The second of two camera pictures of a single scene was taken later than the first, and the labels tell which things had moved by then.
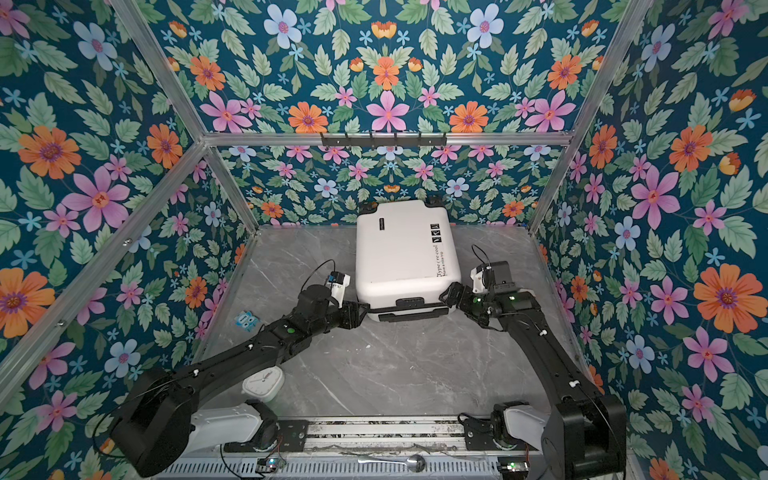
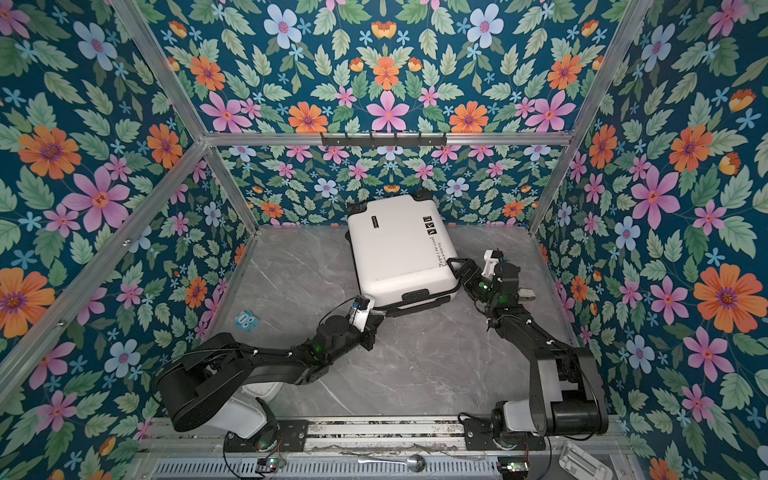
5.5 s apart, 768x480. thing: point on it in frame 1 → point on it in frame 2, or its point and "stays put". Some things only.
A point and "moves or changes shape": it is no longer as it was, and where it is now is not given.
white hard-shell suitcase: x=406 y=253 moves or changes shape
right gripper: x=454 y=290 → x=469 y=267
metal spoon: x=415 y=463 stays put
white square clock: x=265 y=385 stays put
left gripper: x=352 y=313 → x=371 y=329
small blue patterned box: x=247 y=320 stays put
